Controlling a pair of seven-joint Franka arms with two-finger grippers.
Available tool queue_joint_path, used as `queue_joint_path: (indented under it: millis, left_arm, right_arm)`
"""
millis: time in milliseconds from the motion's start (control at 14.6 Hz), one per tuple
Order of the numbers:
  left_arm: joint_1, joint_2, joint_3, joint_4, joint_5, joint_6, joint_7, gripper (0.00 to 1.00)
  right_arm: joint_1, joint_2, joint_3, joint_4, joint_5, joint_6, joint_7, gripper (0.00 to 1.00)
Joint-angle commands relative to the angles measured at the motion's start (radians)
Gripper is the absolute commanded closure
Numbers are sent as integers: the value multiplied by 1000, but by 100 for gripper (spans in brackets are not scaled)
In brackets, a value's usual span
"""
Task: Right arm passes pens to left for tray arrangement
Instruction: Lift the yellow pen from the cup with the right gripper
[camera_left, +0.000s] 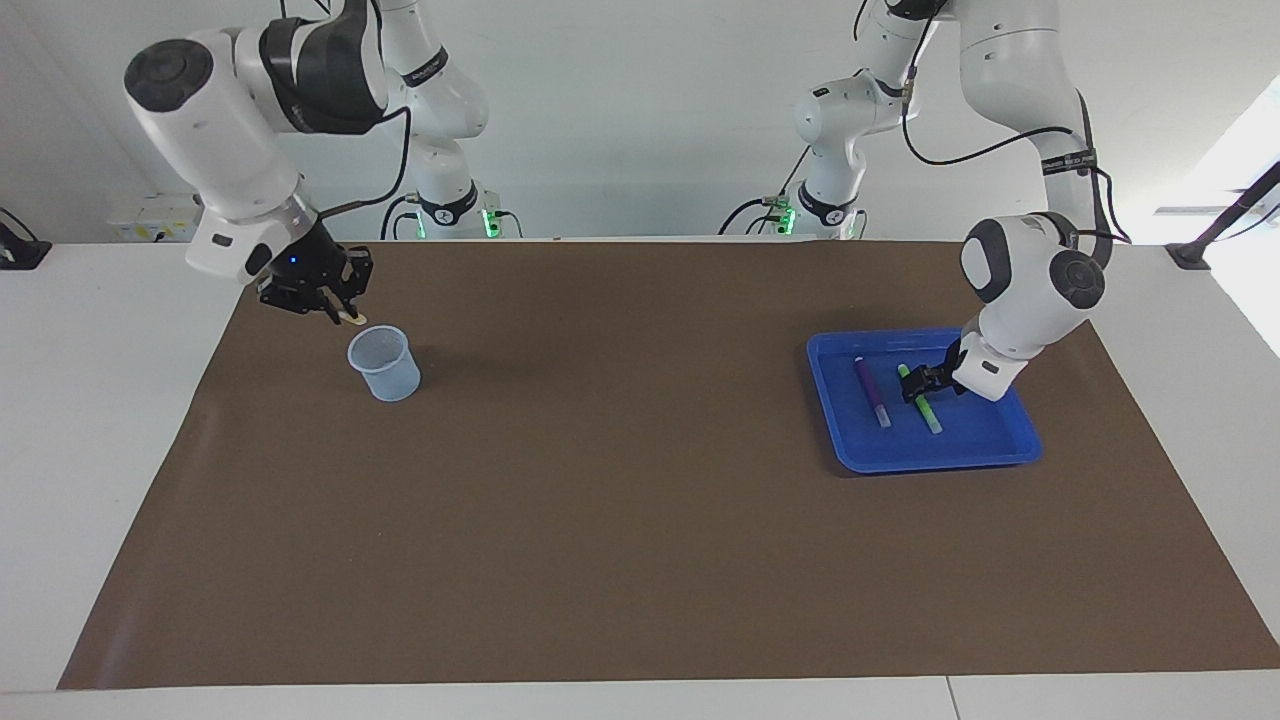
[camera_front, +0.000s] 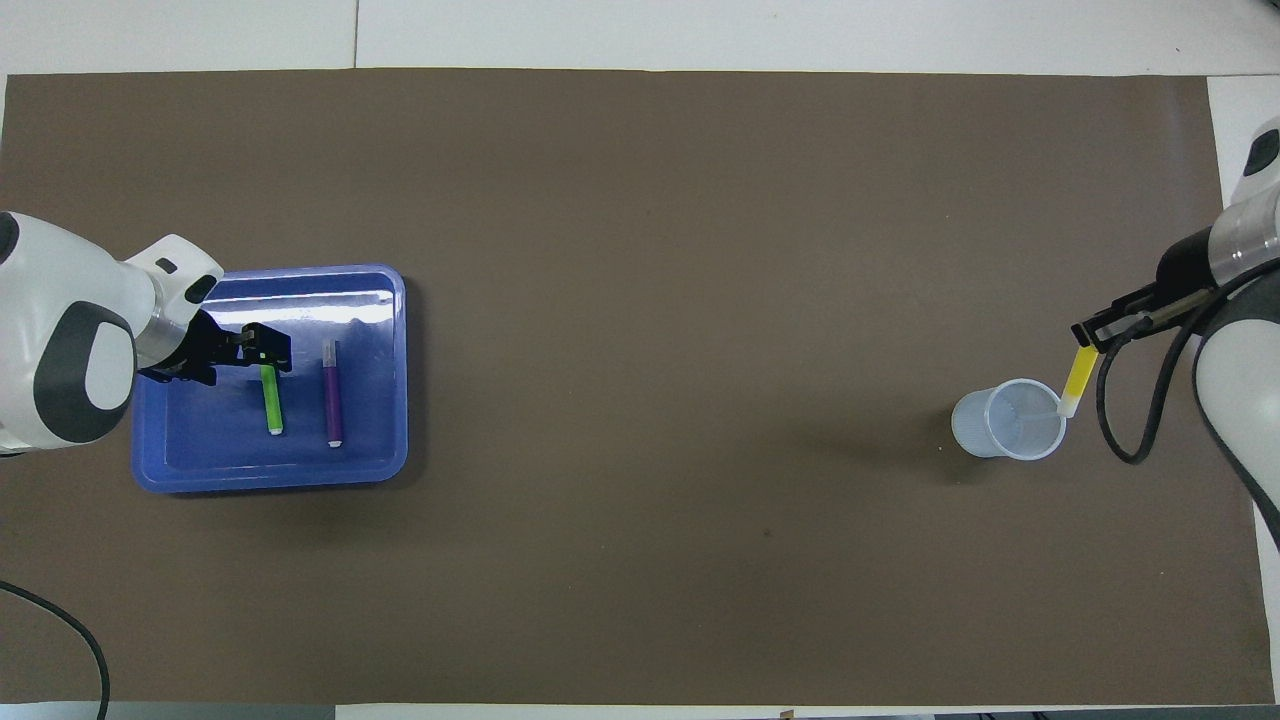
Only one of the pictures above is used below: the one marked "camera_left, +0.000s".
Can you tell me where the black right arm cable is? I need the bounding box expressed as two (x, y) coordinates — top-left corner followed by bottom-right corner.
(320, 105), (413, 221)

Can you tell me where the black table clamp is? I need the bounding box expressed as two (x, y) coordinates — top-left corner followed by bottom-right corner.
(0, 207), (53, 271)

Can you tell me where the blue plastic tray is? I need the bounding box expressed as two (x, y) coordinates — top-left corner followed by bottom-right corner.
(806, 327), (1044, 475)

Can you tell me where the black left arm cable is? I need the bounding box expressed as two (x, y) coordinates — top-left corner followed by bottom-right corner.
(855, 0), (1131, 246)

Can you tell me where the white power box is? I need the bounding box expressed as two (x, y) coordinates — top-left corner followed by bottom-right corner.
(108, 193), (206, 243)

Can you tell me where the brown table mat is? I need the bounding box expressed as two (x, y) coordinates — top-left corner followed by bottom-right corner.
(57, 240), (1280, 691)

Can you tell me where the purple pen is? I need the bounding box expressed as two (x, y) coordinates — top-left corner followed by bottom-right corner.
(853, 357), (893, 429)

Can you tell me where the green pen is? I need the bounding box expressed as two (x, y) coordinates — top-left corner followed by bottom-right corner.
(897, 363), (944, 435)

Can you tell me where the black camera stand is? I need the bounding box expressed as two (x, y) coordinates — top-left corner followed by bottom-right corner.
(1165, 160), (1280, 271)

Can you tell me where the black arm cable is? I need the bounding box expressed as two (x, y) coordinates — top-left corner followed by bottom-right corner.
(855, 0), (1131, 246)
(320, 105), (413, 221)

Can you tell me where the translucent plastic cup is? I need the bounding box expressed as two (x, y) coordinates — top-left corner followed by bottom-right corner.
(347, 325), (422, 403)

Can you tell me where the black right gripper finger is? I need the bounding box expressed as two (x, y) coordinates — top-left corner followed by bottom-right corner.
(338, 248), (374, 319)
(260, 290), (336, 326)

